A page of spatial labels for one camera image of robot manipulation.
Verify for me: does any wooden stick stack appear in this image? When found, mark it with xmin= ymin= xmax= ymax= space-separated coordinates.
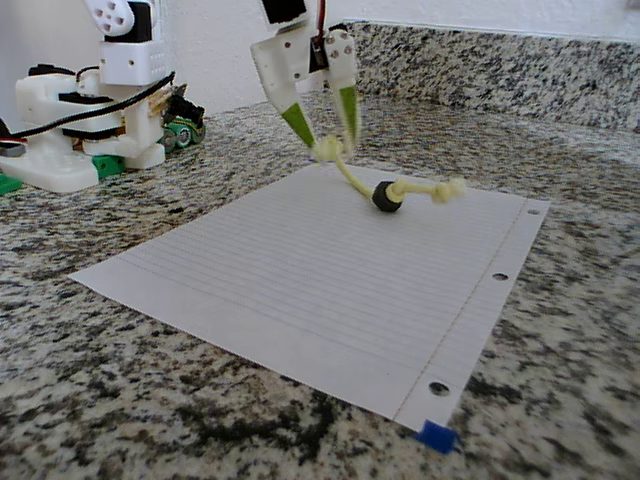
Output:
xmin=145 ymin=88 xmax=169 ymax=119

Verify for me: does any blue tape piece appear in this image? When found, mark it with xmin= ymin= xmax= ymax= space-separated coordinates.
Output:
xmin=413 ymin=418 xmax=460 ymax=455

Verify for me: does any green table clamp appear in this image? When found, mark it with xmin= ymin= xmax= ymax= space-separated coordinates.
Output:
xmin=0 ymin=171 xmax=24 ymax=197
xmin=92 ymin=153 xmax=127 ymax=181

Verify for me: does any yellow knotted rope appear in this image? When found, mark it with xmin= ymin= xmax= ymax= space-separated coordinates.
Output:
xmin=312 ymin=137 xmax=468 ymax=208

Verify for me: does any thick black cable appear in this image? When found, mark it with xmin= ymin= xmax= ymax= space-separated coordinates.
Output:
xmin=8 ymin=71 xmax=178 ymax=140

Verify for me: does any red black servo cable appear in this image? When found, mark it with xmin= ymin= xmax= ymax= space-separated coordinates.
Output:
xmin=303 ymin=0 xmax=332 ymax=40

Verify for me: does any black hex nut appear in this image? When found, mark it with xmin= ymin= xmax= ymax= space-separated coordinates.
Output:
xmin=370 ymin=180 xmax=404 ymax=214

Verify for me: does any lined paper sheet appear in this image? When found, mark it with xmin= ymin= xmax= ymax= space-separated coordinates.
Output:
xmin=68 ymin=163 xmax=551 ymax=432

